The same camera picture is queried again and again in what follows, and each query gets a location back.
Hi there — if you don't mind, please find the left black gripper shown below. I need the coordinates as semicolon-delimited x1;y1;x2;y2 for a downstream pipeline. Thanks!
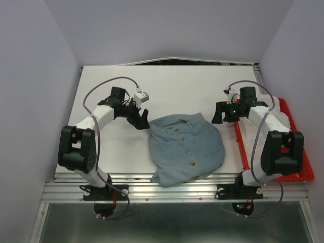
118;98;150;130

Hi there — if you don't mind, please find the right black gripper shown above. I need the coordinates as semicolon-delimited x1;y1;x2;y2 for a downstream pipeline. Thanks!
210;100;245;124

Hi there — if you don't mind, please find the light blue denim skirt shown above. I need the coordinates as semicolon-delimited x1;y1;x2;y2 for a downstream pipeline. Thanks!
149;113;225;187

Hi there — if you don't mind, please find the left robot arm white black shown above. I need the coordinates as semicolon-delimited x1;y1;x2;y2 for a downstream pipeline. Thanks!
58;87;149;199

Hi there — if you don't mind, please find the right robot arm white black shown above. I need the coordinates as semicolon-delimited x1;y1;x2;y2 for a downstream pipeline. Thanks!
212;87;304;197

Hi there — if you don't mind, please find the white skirt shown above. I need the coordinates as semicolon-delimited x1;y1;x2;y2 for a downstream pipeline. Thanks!
239;97;291;165

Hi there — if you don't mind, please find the red plastic tray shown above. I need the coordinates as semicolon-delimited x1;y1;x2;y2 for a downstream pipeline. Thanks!
233;98;314;182

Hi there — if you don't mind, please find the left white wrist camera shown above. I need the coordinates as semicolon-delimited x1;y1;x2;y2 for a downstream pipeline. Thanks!
133;92;149;108

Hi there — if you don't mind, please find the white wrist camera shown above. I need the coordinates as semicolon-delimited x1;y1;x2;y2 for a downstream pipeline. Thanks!
223;87;240;104
133;92;149;108

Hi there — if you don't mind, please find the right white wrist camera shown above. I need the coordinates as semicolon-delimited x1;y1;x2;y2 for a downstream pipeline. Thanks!
223;87;240;104

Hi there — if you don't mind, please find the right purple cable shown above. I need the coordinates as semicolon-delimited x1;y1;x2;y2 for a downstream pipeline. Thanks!
222;80;287;219

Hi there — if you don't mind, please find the purple cable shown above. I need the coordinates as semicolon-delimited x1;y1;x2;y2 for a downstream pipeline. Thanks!
222;80;287;219
82;76;131;220

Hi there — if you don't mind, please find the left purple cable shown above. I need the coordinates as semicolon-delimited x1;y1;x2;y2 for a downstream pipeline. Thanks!
82;76;131;220

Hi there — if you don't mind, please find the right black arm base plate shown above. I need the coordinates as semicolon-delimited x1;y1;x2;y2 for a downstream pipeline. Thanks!
215;184;263;200

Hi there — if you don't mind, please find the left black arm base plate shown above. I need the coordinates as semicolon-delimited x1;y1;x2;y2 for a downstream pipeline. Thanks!
79;185;127;201

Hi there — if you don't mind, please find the aluminium extrusion frame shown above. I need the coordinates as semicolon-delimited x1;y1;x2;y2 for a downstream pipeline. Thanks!
29;63;317;243

